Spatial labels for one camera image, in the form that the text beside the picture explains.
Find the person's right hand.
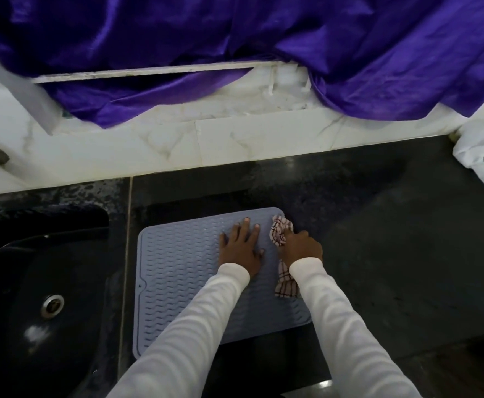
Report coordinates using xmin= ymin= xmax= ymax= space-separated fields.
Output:
xmin=278 ymin=229 xmax=324 ymax=271

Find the person's left hand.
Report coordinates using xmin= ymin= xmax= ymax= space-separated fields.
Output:
xmin=218 ymin=217 xmax=265 ymax=279

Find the red checked white cloth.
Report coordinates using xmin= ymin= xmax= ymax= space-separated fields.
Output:
xmin=269 ymin=215 xmax=300 ymax=299

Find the grey ribbed silicone mat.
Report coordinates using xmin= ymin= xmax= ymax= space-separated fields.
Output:
xmin=132 ymin=207 xmax=312 ymax=360

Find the person's left forearm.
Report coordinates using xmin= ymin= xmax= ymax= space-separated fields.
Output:
xmin=106 ymin=262 xmax=251 ymax=398

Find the person's right forearm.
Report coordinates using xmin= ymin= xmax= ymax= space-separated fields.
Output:
xmin=288 ymin=257 xmax=423 ymax=398

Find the steel sink drain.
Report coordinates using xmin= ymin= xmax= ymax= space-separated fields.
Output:
xmin=40 ymin=294 xmax=65 ymax=320

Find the purple satin curtain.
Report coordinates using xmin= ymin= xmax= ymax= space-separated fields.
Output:
xmin=0 ymin=0 xmax=484 ymax=130

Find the black kitchen sink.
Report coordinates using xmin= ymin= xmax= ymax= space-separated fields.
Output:
xmin=0 ymin=205 xmax=124 ymax=398

